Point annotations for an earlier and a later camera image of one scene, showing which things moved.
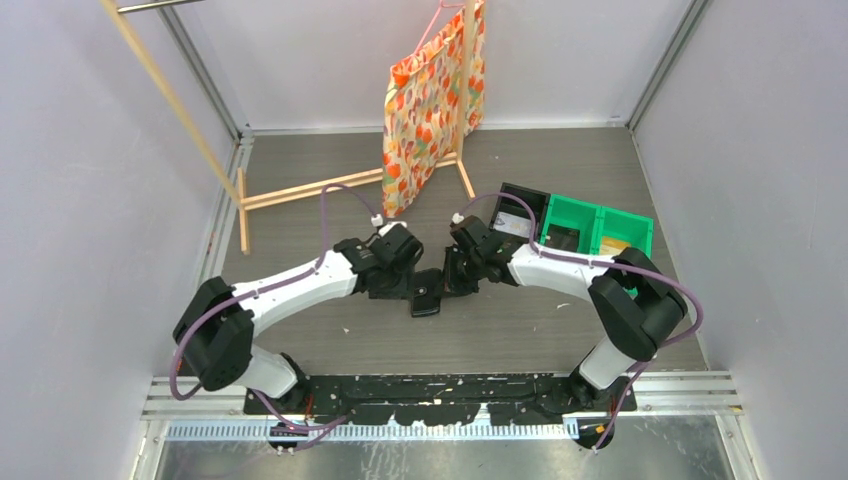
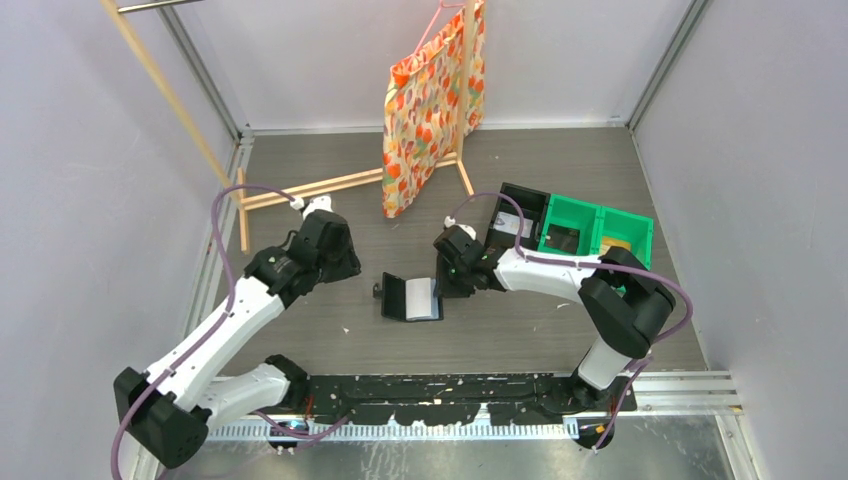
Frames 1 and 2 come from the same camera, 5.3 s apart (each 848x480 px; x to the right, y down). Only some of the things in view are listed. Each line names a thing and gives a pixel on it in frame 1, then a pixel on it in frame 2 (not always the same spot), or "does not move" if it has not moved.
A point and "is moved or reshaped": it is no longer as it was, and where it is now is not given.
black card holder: x=426 y=295 is moved or reshaped
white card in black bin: x=512 y=223 does not move
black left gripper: x=400 y=290 → x=350 y=264
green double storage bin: x=593 y=222 does not move
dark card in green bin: x=563 y=238 does not move
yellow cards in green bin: x=613 y=246 does not move
